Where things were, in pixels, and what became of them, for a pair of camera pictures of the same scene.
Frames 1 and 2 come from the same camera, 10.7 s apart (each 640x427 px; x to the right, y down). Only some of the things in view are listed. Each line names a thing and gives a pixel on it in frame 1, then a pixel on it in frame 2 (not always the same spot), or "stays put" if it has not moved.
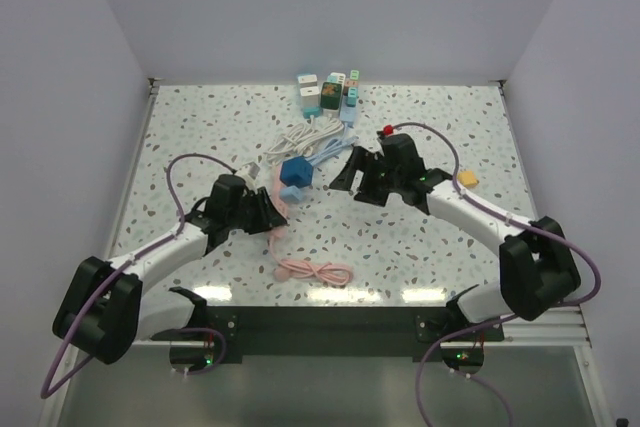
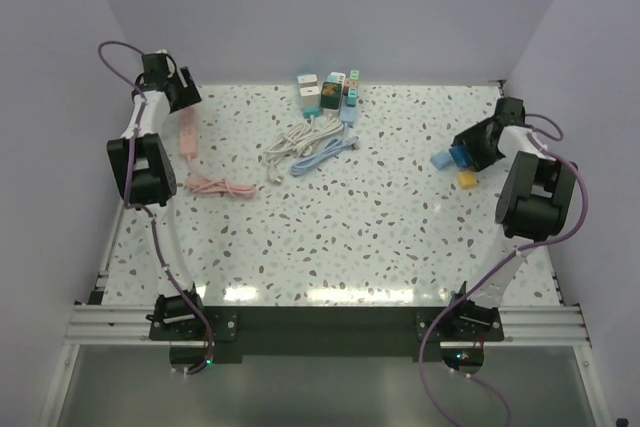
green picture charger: (330, 96) stays put
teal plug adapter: (353, 93) stays put
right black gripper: (365, 162) → (469, 137)
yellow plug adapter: (467, 178) stays put
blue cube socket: (296, 171) → (461, 156)
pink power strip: (302, 269) → (188, 140)
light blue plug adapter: (290, 194) → (441, 159)
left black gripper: (267, 214) → (189, 94)
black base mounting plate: (423, 331) stays put
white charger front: (310, 95) stays put
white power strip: (300, 139) stays put
